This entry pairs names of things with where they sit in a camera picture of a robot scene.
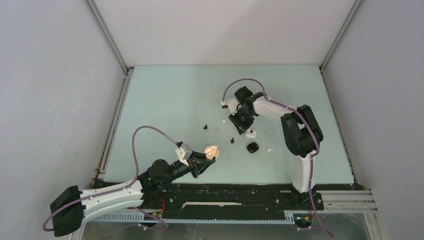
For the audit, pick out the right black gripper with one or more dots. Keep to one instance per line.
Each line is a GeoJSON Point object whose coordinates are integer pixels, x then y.
{"type": "Point", "coordinates": [241, 127]}

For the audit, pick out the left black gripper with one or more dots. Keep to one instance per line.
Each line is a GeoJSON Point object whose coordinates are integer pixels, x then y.
{"type": "Point", "coordinates": [200, 167]}

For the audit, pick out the beige earbud charging case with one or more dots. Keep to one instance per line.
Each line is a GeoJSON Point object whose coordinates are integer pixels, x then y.
{"type": "Point", "coordinates": [211, 152]}

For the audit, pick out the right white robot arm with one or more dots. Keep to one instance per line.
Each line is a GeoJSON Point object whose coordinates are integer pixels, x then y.
{"type": "Point", "coordinates": [301, 131]}

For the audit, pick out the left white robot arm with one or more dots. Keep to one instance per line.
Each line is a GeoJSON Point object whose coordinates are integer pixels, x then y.
{"type": "Point", "coordinates": [73, 207]}

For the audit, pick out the white earbud charging case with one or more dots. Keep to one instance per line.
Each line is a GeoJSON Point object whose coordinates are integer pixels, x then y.
{"type": "Point", "coordinates": [251, 133]}

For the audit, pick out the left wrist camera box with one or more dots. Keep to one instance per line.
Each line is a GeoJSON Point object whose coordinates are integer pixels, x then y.
{"type": "Point", "coordinates": [183, 151]}

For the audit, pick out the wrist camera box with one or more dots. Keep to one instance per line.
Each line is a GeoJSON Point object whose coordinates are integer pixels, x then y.
{"type": "Point", "coordinates": [183, 151]}
{"type": "Point", "coordinates": [230, 104]}

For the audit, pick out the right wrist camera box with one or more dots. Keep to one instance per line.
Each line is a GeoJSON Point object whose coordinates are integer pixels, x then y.
{"type": "Point", "coordinates": [230, 104]}

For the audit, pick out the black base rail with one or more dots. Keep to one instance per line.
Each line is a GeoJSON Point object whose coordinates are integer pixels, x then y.
{"type": "Point", "coordinates": [233, 202]}

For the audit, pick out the left aluminium frame post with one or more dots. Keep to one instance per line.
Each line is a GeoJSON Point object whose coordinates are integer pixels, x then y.
{"type": "Point", "coordinates": [101, 167]}

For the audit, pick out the aluminium frame post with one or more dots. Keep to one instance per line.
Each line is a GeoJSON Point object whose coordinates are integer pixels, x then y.
{"type": "Point", "coordinates": [101, 167]}
{"type": "Point", "coordinates": [349, 19]}

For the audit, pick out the right aluminium frame post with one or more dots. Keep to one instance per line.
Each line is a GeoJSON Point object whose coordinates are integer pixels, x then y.
{"type": "Point", "coordinates": [349, 19]}

